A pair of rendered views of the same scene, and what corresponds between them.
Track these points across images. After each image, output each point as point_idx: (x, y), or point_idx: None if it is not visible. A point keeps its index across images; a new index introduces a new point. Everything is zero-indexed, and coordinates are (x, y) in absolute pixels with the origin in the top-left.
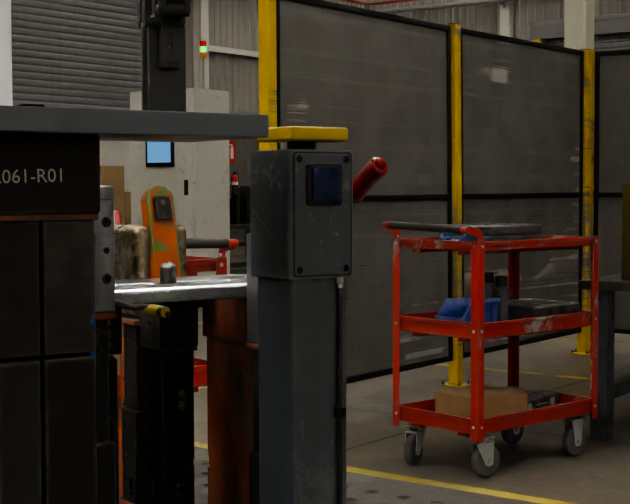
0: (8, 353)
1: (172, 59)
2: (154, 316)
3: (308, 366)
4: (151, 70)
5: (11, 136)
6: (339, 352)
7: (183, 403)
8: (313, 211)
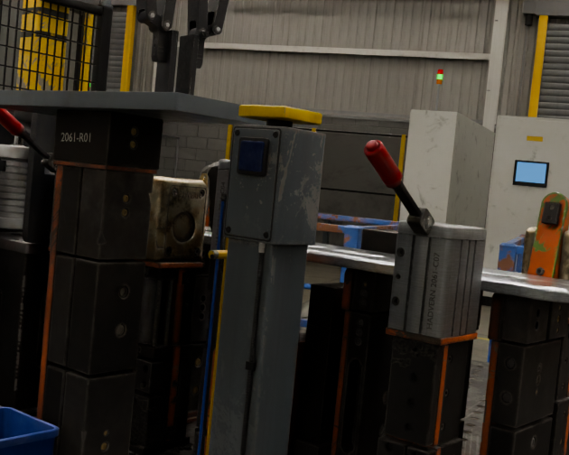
0: (60, 248)
1: (154, 54)
2: None
3: (232, 315)
4: (157, 65)
5: (71, 112)
6: (254, 311)
7: None
8: (243, 180)
